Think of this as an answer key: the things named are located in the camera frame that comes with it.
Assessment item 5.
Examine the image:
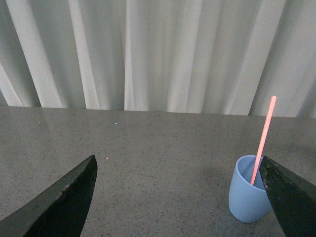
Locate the light blue plastic cup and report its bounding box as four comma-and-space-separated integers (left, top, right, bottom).
229, 155, 272, 223

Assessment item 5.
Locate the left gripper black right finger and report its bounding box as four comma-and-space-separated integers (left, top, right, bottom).
259, 156, 316, 237

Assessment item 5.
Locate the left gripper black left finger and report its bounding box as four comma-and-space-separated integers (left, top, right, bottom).
0, 155, 97, 237

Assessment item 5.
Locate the white pleated curtain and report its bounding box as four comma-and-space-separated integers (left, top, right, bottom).
0, 0, 316, 118

